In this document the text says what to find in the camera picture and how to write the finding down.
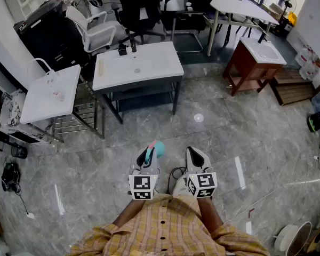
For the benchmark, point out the white round appliance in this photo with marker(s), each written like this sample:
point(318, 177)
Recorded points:
point(288, 236)

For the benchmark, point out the small black box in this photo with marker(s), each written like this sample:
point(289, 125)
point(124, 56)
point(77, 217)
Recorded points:
point(122, 49)

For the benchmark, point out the person's yellow plaid shirt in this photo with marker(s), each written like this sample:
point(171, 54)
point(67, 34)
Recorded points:
point(162, 236)

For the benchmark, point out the red white label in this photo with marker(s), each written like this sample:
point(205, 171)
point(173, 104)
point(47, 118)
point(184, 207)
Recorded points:
point(58, 95)

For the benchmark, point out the black green helmet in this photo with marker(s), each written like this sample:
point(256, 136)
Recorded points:
point(316, 121)

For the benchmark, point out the short black faucet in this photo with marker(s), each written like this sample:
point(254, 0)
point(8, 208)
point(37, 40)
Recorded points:
point(262, 37)

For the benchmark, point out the beige wooden strip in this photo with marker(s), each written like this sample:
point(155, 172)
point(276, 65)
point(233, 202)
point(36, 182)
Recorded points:
point(101, 67)

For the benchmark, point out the black cantilever chair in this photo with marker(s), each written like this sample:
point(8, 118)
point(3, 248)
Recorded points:
point(184, 23)

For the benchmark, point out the white power adapter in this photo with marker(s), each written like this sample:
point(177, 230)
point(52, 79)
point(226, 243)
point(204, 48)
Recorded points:
point(30, 215)

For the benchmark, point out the wooden cabinet with white basin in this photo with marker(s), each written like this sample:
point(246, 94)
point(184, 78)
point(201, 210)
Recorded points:
point(245, 63)

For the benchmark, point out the white curved faucet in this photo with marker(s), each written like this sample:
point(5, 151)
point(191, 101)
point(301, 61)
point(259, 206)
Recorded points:
point(42, 60)

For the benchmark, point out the round metal drain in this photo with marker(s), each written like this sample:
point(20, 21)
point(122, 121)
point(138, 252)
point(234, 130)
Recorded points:
point(137, 70)

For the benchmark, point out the black standing fan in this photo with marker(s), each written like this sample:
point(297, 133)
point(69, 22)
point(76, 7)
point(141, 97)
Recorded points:
point(286, 3)

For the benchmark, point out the wooden crate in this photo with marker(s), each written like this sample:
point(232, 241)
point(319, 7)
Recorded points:
point(293, 89)

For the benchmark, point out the marble patterned panel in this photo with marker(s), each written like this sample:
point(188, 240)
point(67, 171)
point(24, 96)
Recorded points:
point(12, 111)

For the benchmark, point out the white office chair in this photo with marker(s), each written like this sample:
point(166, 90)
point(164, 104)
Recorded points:
point(101, 33)

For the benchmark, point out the yellow container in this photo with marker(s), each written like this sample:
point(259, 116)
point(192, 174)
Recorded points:
point(292, 19)

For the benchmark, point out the white desk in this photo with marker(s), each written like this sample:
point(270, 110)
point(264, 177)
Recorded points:
point(237, 8)

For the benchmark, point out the small white basin stand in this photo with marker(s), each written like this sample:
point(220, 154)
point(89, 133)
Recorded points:
point(42, 105)

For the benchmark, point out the black mesh office chair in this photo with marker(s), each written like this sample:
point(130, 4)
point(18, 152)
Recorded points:
point(138, 7)

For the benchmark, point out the pack of water bottles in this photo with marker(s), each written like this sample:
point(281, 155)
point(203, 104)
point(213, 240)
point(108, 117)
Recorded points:
point(308, 63)

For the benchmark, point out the large black cabinet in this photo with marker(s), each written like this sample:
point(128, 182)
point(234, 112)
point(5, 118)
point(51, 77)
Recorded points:
point(48, 36)

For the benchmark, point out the person's left forearm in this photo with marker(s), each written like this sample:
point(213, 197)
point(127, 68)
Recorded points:
point(129, 212)

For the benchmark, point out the metal rack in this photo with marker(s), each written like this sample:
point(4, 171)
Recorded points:
point(81, 116)

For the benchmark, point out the person's right forearm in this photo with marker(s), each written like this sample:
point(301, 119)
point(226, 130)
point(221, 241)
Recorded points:
point(209, 215)

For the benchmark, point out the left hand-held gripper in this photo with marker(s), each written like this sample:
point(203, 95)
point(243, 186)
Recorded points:
point(142, 183)

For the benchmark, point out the black mesh bin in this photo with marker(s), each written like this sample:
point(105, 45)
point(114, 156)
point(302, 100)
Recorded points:
point(19, 152)

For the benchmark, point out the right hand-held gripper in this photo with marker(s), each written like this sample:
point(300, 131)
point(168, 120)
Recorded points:
point(204, 181)

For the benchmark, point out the white basin table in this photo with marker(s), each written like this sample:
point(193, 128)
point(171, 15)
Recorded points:
point(154, 65)

